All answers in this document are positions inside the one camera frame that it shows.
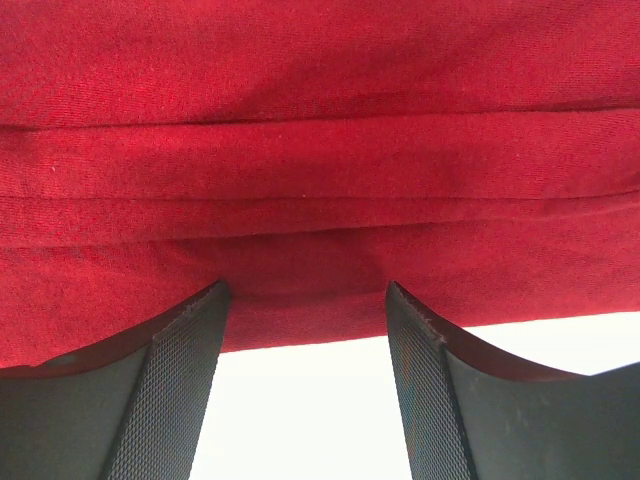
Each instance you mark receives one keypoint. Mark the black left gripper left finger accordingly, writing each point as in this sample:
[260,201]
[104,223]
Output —
[128,407]

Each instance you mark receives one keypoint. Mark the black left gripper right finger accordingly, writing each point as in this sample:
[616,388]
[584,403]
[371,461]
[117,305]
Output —
[471,410]

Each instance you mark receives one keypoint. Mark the red t-shirt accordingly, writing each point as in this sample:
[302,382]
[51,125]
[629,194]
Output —
[484,154]

